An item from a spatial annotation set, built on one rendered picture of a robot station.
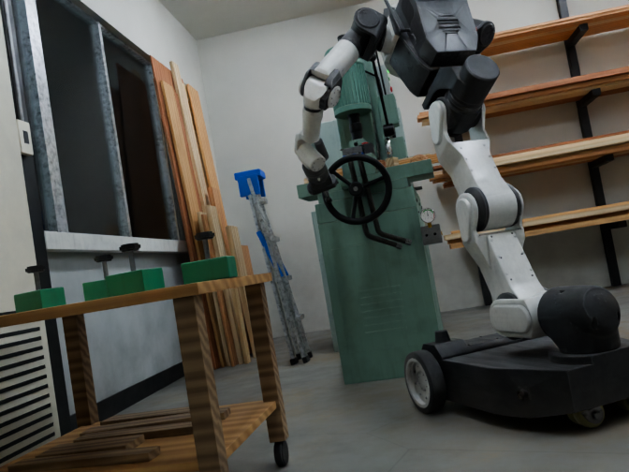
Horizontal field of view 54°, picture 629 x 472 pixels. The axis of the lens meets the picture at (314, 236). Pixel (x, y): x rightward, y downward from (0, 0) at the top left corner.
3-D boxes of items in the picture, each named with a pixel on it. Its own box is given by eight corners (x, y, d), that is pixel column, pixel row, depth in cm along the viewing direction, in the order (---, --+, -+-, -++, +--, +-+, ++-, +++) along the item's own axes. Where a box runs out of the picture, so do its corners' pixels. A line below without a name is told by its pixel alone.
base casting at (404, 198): (316, 225, 271) (313, 204, 271) (339, 228, 327) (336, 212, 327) (417, 206, 261) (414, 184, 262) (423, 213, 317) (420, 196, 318)
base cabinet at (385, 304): (343, 385, 266) (315, 225, 270) (361, 361, 323) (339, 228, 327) (446, 372, 257) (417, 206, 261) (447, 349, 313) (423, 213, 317)
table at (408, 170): (292, 197, 263) (289, 183, 264) (308, 201, 293) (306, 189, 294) (433, 169, 251) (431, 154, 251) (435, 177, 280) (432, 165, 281)
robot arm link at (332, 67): (328, 88, 199) (363, 46, 208) (295, 75, 204) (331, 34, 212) (329, 112, 209) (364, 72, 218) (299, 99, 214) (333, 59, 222)
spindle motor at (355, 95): (331, 114, 278) (320, 49, 280) (338, 123, 295) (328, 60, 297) (369, 106, 274) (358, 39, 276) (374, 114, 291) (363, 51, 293)
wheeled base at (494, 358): (705, 393, 161) (680, 268, 163) (541, 441, 145) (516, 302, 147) (547, 368, 222) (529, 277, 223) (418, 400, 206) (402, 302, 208)
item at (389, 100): (382, 126, 299) (376, 96, 300) (384, 129, 308) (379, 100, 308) (399, 123, 297) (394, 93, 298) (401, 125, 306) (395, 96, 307)
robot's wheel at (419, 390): (410, 359, 212) (430, 417, 204) (397, 361, 211) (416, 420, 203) (431, 341, 195) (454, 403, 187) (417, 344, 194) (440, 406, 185)
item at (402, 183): (318, 203, 271) (316, 195, 271) (328, 206, 291) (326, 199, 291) (408, 186, 262) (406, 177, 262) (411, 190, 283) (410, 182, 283)
